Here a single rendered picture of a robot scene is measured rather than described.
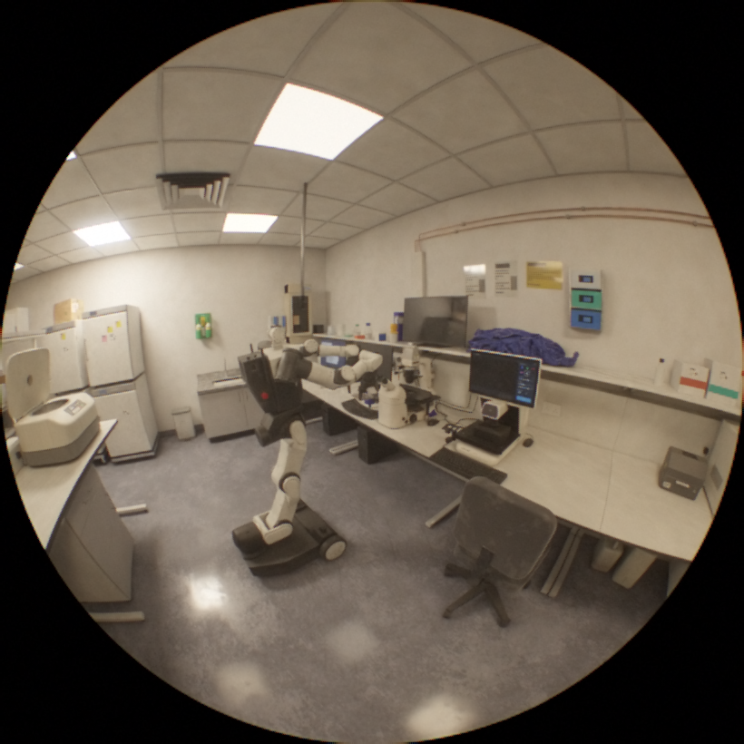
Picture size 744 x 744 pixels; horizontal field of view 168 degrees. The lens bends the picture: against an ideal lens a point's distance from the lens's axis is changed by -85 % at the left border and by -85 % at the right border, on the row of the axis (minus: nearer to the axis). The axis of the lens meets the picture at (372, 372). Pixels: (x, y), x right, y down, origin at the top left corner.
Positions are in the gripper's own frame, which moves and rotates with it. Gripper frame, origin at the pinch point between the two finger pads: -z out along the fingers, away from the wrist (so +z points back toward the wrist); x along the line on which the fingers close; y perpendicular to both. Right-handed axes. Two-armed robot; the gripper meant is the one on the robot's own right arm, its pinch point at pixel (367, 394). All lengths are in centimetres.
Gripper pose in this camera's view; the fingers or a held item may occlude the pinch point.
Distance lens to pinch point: 152.3
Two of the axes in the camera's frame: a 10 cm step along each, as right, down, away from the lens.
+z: 1.2, -9.2, -3.8
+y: -6.0, -3.7, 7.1
